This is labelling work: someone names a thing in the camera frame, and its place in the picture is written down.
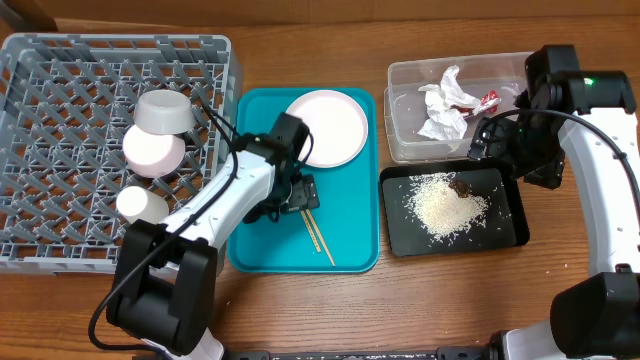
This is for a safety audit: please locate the large pink plate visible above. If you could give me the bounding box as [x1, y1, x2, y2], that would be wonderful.
[286, 90, 368, 168]

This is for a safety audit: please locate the wooden chopstick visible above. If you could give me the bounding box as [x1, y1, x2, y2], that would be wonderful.
[306, 210, 336, 267]
[300, 211, 321, 253]

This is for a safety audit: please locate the brown food scrap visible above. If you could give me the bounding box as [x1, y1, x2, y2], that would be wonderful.
[449, 180, 471, 198]

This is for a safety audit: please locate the white napkin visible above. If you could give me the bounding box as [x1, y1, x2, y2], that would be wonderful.
[418, 65, 481, 141]

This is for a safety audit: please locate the white rice pile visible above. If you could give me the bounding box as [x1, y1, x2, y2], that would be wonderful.
[403, 172, 491, 246]

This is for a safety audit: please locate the grey bowl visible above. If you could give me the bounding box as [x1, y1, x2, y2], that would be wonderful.
[134, 90, 196, 135]

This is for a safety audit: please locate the small pink bowl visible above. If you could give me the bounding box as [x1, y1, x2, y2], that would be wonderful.
[122, 125, 186, 178]

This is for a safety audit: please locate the cream white cup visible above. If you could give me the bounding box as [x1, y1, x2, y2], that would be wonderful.
[116, 186, 169, 224]

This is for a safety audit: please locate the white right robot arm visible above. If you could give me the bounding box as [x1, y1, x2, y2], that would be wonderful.
[468, 45, 639, 360]

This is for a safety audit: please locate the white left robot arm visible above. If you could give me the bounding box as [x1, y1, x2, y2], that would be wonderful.
[88, 113, 319, 359]

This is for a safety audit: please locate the red foil wrapper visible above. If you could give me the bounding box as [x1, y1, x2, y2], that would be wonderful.
[453, 90, 501, 117]

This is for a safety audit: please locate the black tray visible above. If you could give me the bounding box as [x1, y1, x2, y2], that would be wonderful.
[380, 159, 530, 257]

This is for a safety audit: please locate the teal plastic tray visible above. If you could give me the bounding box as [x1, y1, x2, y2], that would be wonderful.
[227, 88, 380, 274]

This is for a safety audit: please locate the clear plastic bin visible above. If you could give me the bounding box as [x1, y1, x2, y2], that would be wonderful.
[384, 52, 529, 164]

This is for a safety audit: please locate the grey plastic dish rack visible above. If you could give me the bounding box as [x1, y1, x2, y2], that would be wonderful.
[1, 33, 243, 274]

